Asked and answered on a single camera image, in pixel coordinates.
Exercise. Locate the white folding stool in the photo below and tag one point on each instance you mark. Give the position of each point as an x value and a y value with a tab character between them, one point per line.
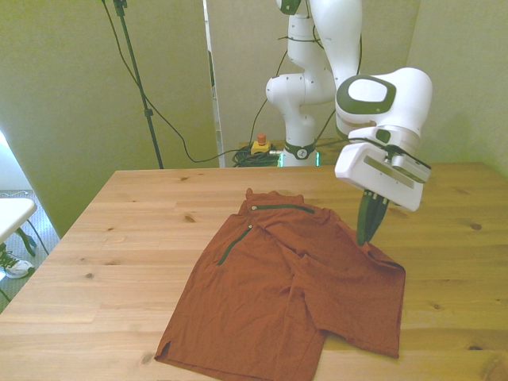
14	216

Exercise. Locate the white partition post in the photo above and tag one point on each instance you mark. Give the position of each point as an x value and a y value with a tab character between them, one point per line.
214	107

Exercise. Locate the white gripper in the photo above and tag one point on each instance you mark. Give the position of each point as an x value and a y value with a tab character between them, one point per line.
365	170

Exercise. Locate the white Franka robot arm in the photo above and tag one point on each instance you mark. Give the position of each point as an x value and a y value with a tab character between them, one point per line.
345	43

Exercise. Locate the dark tripod pole stand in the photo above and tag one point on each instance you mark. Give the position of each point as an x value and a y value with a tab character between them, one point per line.
137	75

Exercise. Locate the rust red shorts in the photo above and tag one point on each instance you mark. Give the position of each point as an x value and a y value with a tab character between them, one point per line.
258	297

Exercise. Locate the white sneaker green laces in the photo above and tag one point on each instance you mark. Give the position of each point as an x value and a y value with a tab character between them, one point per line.
16	266

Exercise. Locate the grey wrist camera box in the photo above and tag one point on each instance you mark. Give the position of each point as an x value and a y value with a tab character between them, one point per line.
410	168

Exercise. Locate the yellow emergency stop box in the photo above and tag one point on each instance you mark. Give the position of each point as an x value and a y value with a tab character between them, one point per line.
262	147

